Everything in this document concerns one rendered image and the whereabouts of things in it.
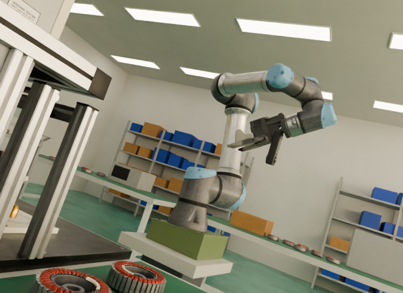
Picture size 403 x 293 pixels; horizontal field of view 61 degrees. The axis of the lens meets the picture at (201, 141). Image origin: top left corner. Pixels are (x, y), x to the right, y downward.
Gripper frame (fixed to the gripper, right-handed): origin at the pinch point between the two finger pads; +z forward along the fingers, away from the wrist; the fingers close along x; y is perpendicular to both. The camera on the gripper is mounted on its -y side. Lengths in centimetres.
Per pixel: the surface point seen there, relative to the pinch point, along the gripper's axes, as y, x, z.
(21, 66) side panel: 3, 85, 1
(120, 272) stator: -28, 62, 7
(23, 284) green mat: -26, 77, 14
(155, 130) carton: 206, -545, 342
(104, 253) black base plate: -25, 52, 20
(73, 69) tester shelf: 5, 76, -1
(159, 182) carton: 85, -531, 350
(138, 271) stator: -29, 55, 9
